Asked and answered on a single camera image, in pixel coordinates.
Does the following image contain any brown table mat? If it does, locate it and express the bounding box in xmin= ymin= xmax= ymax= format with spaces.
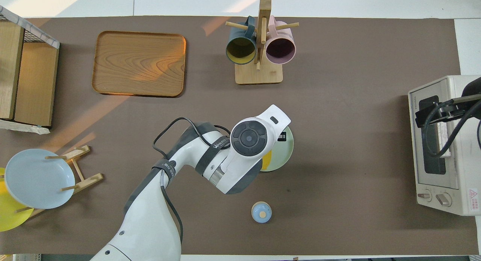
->
xmin=0 ymin=16 xmax=479 ymax=256

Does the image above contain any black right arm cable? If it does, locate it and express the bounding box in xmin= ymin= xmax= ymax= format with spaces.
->
xmin=424 ymin=99 xmax=481 ymax=157

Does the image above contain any wire basket wooden shelf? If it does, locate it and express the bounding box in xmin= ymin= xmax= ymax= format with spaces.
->
xmin=0 ymin=6 xmax=61 ymax=134

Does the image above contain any wooden mug tree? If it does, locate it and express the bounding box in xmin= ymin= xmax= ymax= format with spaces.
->
xmin=225 ymin=0 xmax=300 ymax=85

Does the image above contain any pink mug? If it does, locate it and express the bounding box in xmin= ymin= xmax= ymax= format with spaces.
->
xmin=265 ymin=16 xmax=296 ymax=65

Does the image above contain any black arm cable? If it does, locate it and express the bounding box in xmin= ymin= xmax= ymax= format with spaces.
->
xmin=424 ymin=99 xmax=481 ymax=157
xmin=152 ymin=117 xmax=232 ymax=243

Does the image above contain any dark blue mug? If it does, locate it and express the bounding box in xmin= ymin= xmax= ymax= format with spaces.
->
xmin=225 ymin=16 xmax=257 ymax=65

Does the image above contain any wooden serving tray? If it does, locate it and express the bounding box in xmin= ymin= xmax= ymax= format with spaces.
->
xmin=92 ymin=31 xmax=187 ymax=98

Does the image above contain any light blue plate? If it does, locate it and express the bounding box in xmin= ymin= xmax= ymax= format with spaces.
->
xmin=5 ymin=149 xmax=76 ymax=210

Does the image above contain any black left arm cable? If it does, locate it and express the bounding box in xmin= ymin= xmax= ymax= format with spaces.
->
xmin=152 ymin=117 xmax=232 ymax=243

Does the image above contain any toaster oven glass door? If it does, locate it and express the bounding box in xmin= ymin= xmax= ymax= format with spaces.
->
xmin=409 ymin=76 xmax=460 ymax=190

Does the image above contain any pale green plate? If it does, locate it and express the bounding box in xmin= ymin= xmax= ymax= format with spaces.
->
xmin=259 ymin=126 xmax=295 ymax=173

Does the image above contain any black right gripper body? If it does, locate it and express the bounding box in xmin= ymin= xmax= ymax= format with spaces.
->
xmin=415 ymin=96 xmax=465 ymax=128

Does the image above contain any wooden plate rack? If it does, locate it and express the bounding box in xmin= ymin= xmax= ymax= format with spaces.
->
xmin=15 ymin=145 xmax=104 ymax=219

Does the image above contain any yellow plate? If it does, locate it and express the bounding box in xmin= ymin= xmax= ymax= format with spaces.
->
xmin=0 ymin=167 xmax=34 ymax=232

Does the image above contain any white toaster oven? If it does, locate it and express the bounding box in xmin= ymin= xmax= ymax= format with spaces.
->
xmin=408 ymin=75 xmax=481 ymax=216

